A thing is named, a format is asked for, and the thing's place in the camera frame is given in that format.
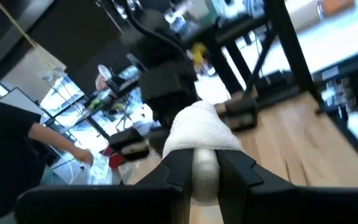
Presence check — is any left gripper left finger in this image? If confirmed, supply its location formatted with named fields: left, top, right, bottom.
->
left=16, top=148, right=195, bottom=224

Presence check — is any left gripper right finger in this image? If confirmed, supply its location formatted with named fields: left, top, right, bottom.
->
left=215, top=149, right=358, bottom=224

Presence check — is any red plastic crate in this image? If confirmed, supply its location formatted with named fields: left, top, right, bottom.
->
left=103, top=146, right=127, bottom=170

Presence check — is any person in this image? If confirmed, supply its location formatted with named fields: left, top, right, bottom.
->
left=0, top=101, right=94, bottom=222

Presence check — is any whiteboard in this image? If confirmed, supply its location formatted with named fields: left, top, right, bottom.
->
left=0, top=87, right=48, bottom=124

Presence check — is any black cable with yellow tag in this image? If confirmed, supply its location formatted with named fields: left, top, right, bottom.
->
left=121, top=0, right=208, bottom=68

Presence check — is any black aluminium frame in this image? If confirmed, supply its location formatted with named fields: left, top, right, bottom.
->
left=197, top=0, right=358, bottom=175

